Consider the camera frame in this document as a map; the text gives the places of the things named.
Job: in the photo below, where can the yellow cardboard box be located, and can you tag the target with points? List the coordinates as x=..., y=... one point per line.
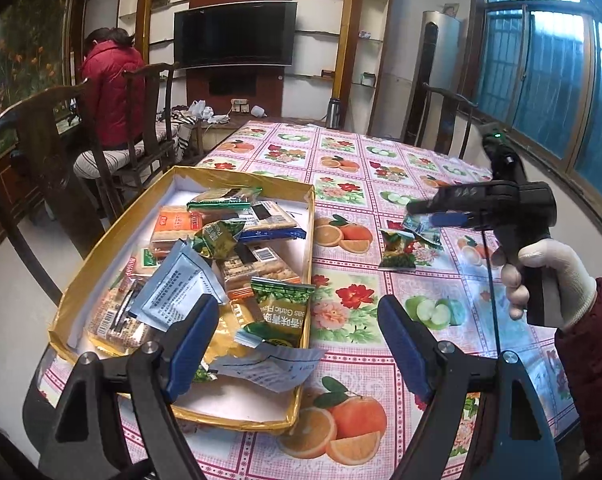
x=286, y=195

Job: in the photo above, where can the dark green pea packet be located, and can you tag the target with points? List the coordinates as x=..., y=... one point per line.
x=216, y=237

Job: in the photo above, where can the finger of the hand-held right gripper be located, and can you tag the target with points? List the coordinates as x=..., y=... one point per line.
x=461, y=195
x=448, y=220

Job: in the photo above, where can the small orange green packet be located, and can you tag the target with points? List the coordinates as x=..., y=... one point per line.
x=143, y=262

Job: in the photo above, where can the wooden framed window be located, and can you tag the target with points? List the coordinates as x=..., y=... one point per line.
x=546, y=75

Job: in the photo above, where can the orange edged cracker packet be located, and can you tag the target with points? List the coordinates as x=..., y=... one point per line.
x=113, y=320

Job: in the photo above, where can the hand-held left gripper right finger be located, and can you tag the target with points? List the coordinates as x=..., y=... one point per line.
x=406, y=350

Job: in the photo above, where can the person's right hand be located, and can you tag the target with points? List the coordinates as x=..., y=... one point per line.
x=576, y=280

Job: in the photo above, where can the small green snack packet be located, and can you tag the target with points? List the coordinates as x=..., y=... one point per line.
x=398, y=252

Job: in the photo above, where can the clear cracker packet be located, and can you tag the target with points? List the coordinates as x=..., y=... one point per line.
x=258, y=270

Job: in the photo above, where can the striped cloth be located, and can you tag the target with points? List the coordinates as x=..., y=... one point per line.
x=178, y=130

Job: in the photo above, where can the white power strip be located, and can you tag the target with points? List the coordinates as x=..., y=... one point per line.
x=239, y=106

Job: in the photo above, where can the fruit print tablecloth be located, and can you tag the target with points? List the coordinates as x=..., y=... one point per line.
x=361, y=160

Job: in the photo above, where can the white plastic bag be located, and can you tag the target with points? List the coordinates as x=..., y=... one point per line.
x=197, y=110

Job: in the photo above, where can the steel thermos flask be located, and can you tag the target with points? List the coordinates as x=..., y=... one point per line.
x=333, y=114

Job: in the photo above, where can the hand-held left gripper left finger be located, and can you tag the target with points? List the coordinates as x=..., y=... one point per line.
x=191, y=350

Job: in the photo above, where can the white paper sachet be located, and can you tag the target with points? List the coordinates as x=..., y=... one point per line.
x=276, y=367

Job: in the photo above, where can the person's right forearm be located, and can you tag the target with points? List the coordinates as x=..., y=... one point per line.
x=591, y=360

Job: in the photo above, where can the dark wooden chair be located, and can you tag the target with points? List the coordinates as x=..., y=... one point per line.
x=46, y=160
x=463, y=105
x=153, y=110

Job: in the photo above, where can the black television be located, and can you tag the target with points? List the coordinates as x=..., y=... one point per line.
x=236, y=35

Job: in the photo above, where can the blue edged cracker packet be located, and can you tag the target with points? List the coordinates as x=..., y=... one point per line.
x=273, y=220

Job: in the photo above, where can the flower wall painting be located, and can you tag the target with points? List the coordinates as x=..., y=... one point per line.
x=26, y=50

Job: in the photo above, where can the silver green pea packet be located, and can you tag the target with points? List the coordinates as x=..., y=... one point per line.
x=281, y=310

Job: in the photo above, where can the white blue sachet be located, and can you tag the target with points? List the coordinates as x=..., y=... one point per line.
x=181, y=285

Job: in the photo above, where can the blue green snack packet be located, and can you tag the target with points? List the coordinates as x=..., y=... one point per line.
x=426, y=235

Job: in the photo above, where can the standing air conditioner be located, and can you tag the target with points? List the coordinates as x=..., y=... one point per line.
x=416, y=75

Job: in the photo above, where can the green edged cracker packet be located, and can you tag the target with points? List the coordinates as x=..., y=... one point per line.
x=226, y=199

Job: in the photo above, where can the yellow snack packet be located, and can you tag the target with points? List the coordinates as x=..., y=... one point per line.
x=231, y=330

